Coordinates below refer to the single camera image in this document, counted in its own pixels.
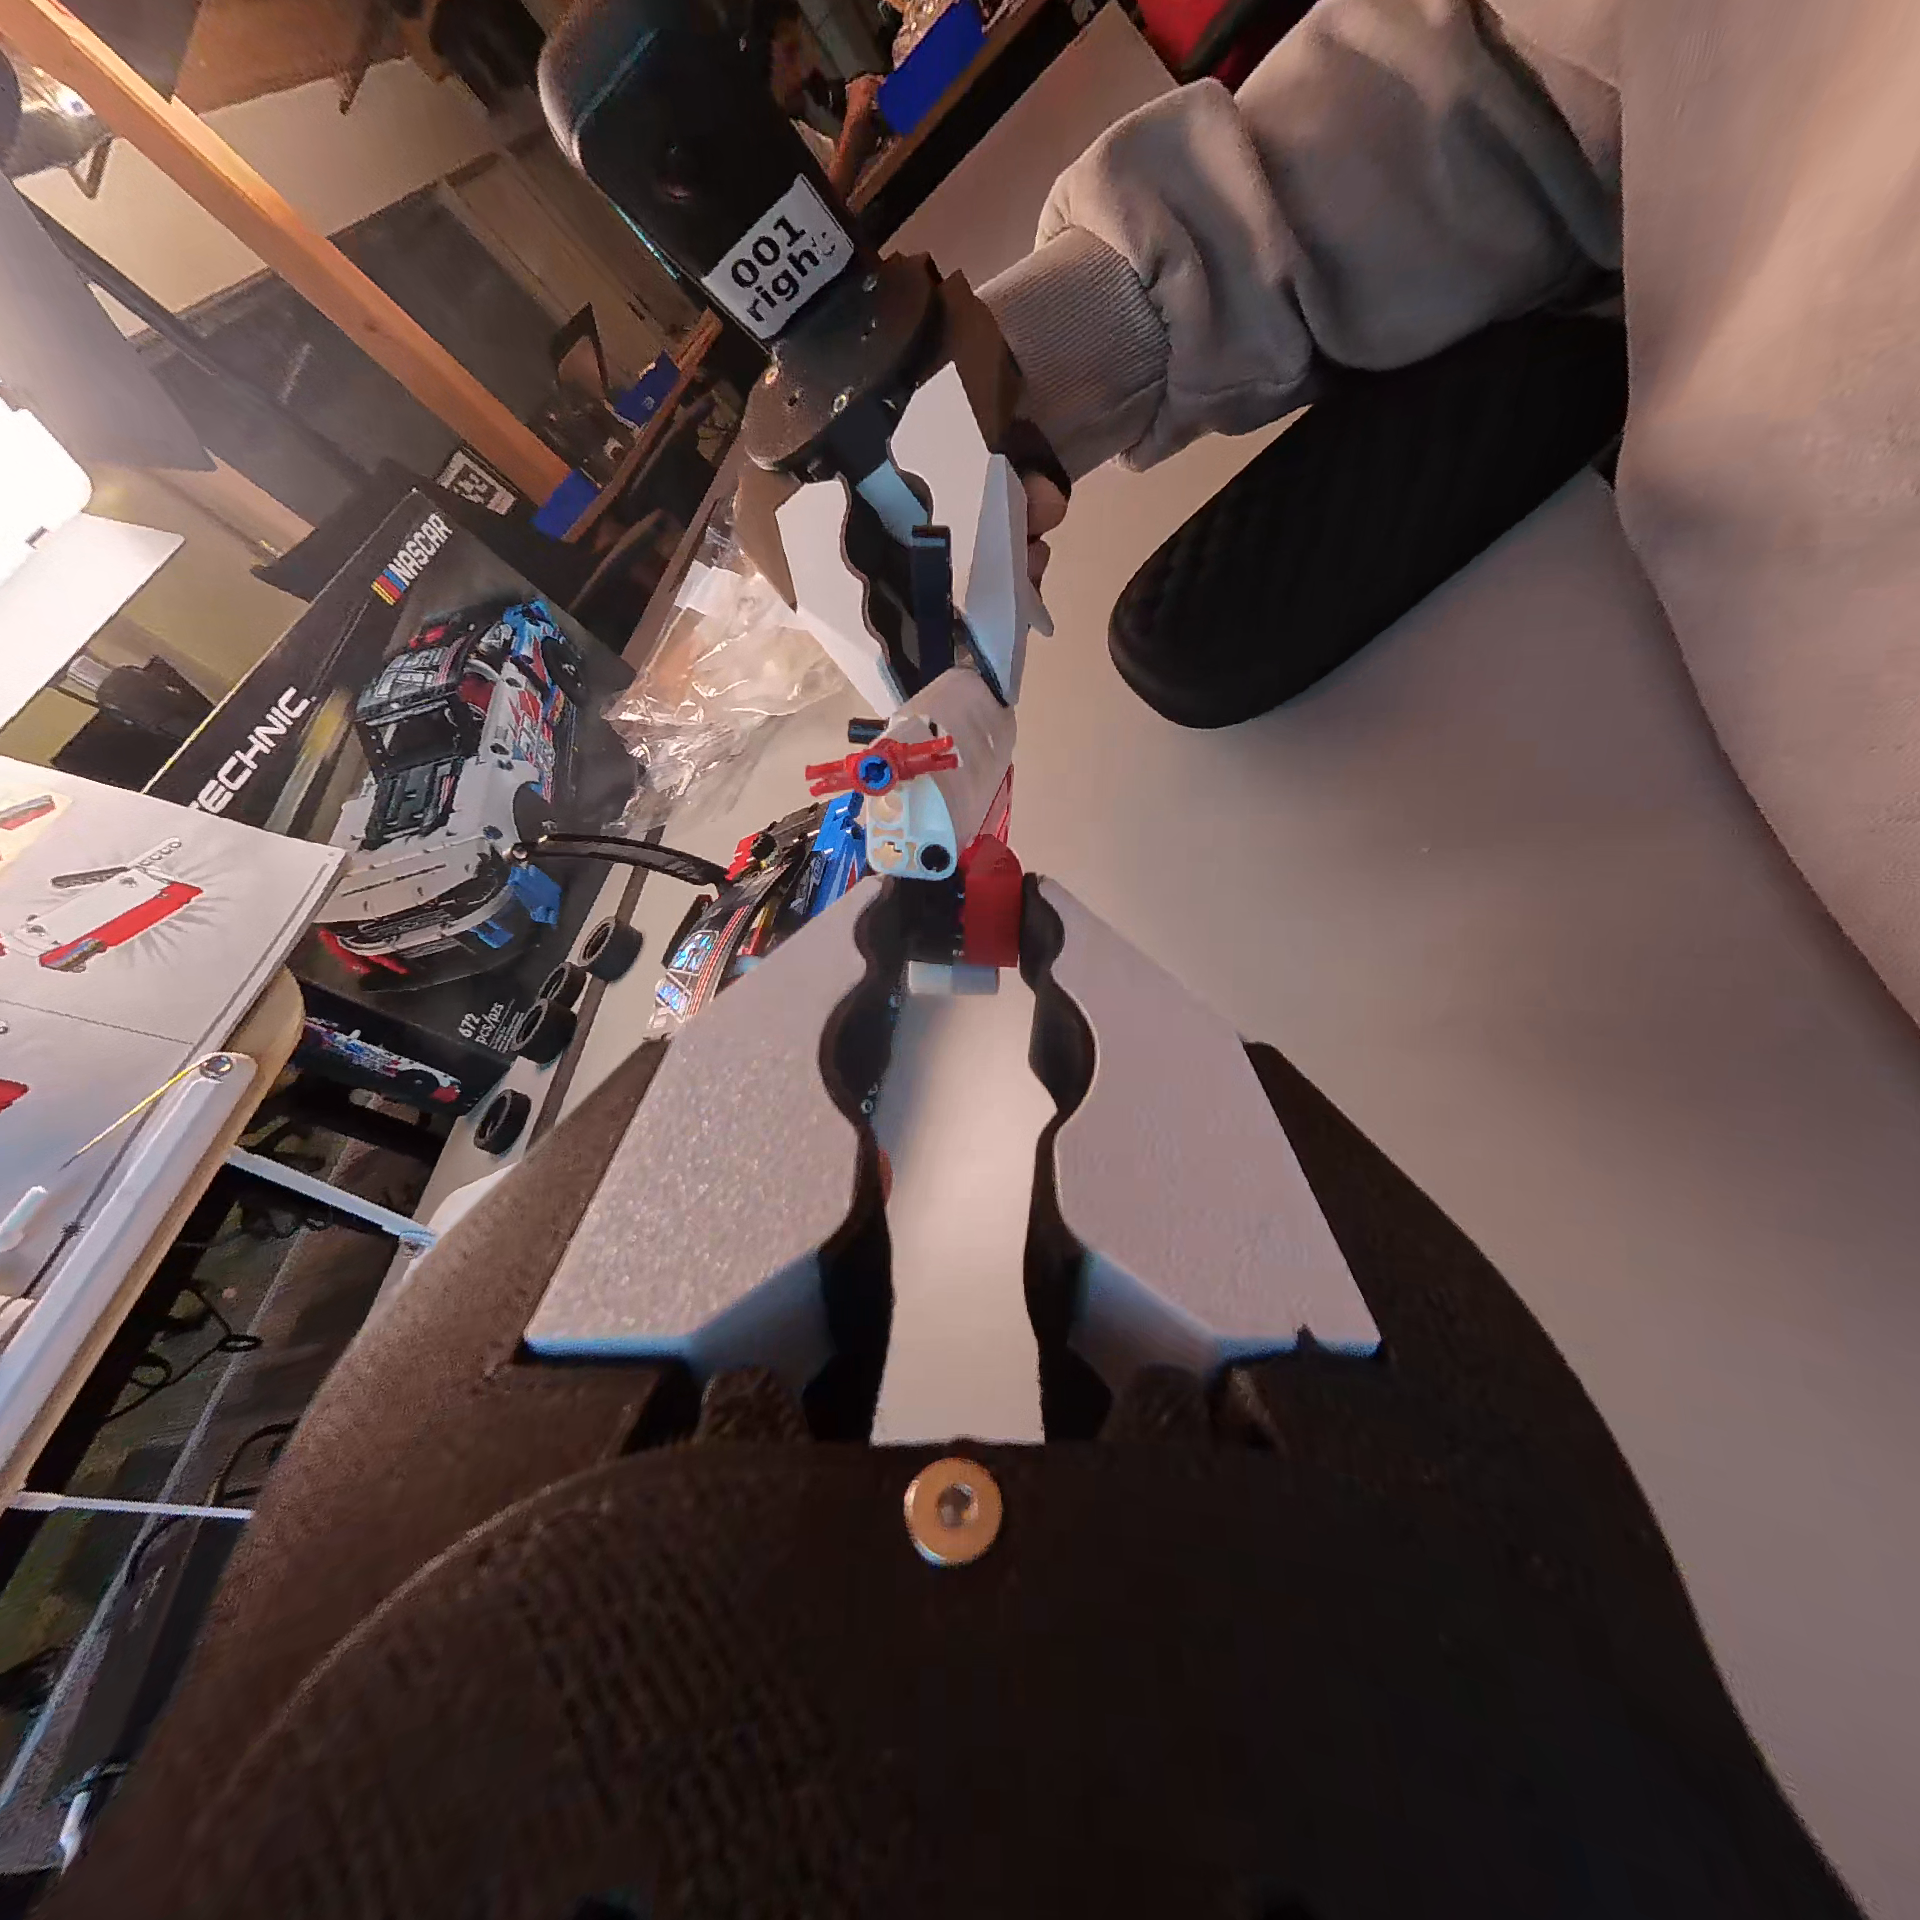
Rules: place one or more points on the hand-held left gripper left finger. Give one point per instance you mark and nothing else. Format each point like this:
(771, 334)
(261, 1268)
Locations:
(707, 1187)

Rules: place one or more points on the white book stand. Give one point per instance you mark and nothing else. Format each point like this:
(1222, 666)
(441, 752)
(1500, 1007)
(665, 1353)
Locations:
(90, 1277)

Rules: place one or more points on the person's right forearm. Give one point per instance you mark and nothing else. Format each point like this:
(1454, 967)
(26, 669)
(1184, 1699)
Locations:
(1199, 227)

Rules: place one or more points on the white lego panel assembly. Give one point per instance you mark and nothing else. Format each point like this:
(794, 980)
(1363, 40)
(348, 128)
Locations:
(934, 806)

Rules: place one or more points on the lego instruction booklet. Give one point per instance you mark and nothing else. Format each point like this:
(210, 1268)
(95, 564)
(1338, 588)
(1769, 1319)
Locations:
(135, 930)

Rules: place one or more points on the LED panel light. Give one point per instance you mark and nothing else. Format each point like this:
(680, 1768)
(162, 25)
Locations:
(40, 513)

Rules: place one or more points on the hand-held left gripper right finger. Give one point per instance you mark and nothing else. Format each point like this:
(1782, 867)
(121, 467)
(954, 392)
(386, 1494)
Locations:
(1199, 1187)

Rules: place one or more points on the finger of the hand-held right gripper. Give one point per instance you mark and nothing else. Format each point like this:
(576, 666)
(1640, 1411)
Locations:
(1005, 582)
(820, 577)

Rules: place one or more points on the lego race car model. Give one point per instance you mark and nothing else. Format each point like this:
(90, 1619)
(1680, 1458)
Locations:
(780, 897)

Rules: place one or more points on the clear plastic bag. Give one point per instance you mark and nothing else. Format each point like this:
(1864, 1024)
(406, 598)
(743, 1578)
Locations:
(736, 678)

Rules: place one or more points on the red lego slope piece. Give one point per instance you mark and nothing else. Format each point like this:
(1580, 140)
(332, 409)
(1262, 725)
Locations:
(991, 908)

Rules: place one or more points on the lego set box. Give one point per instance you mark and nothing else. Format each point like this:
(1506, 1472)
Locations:
(386, 748)

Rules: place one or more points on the person's right hand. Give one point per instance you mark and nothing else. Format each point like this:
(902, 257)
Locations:
(1040, 540)

